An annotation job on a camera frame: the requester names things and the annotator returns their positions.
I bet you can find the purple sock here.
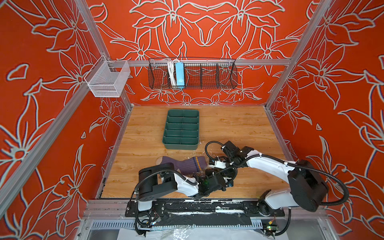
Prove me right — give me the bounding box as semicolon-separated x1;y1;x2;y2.
156;156;208;175

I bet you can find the green divided tray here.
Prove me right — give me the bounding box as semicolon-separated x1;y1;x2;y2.
162;109;200;151

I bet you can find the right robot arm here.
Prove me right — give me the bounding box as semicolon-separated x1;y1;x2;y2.
221;141;350;212

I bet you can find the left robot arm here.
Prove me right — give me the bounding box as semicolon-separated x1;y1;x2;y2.
133;163;238;212

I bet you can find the light blue box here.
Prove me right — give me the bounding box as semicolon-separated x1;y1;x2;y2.
175;62;185;89

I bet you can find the clear plastic bin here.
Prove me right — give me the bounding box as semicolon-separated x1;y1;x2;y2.
85;56;131;98

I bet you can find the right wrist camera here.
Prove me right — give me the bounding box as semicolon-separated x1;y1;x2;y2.
209;160;227;169

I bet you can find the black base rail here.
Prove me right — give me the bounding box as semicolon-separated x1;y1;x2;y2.
124;197;286;227

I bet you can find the black wire basket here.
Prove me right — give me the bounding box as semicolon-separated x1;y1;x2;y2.
148;57;238;90

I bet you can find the white cable bundle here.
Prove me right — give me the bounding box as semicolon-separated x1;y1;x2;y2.
167;59;177;88

